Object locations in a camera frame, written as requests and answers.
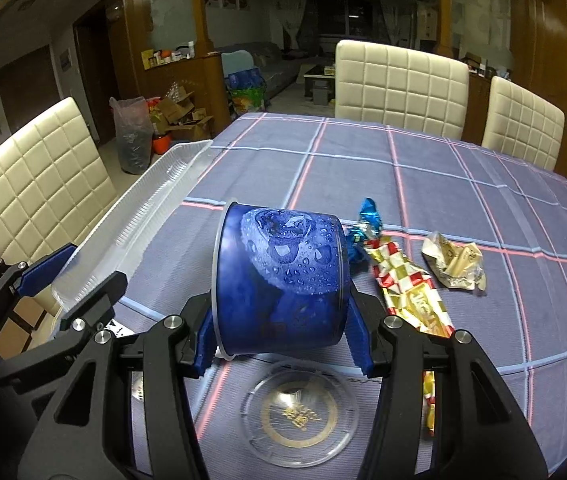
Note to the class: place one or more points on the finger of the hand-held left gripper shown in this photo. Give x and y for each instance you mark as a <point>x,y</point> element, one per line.
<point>46,270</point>
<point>91,305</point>

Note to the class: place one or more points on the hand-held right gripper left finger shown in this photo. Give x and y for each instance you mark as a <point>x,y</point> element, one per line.
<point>198,345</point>

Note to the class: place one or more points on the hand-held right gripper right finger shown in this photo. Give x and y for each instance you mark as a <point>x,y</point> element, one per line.
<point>363,345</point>

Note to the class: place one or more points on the blue printed plastic cup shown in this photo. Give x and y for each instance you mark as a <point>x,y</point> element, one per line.
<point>283,285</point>

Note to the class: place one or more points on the blue foil wrapper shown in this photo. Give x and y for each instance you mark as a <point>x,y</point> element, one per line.
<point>366,225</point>

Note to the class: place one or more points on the clear plastic tray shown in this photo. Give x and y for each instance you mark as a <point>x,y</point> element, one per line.
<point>153,195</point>

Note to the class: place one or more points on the red gold checkered wrapper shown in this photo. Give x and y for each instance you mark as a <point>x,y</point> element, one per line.
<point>403,290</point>

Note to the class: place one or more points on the clear round plastic lid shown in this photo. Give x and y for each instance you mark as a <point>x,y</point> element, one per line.
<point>298,410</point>

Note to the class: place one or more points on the cream quilted dining chair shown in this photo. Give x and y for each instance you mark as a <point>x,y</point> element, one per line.
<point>518,120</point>
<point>398,85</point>
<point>28,175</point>

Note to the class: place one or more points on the crumpled gold wrapper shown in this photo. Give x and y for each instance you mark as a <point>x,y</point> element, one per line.
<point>451,260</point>

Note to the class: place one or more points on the translucent plastic bag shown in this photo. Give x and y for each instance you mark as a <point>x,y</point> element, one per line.
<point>131,145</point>

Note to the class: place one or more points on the orange bucket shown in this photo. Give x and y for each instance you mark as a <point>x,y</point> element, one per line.
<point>160,145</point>

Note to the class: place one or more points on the dark wooden door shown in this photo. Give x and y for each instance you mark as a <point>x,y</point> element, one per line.
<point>28,90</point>

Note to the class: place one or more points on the yellow box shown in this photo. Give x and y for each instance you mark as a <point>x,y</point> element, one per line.
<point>148,58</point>

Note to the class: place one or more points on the wooden partition cabinet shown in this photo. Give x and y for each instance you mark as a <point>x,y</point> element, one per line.
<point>188,75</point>

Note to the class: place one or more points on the grey bin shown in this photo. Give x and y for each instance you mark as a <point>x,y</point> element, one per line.
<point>322,94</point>

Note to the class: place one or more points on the blue green printed bag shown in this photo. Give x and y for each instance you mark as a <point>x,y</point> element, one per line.
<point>246,92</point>

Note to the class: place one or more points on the white bottle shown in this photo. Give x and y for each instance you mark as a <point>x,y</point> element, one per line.
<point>191,50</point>

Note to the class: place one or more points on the low coffee table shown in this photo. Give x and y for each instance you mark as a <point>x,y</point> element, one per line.
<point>319,75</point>

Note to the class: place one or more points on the grey sofa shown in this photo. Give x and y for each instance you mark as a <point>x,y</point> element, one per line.
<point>273,67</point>

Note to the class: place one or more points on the wooden pillar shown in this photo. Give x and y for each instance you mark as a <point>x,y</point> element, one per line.
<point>202,10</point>
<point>445,10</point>

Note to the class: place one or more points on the dark window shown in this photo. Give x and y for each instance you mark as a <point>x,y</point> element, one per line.
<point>348,17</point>

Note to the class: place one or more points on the light patterned curtain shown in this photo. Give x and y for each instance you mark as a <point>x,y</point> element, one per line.
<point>291,25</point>

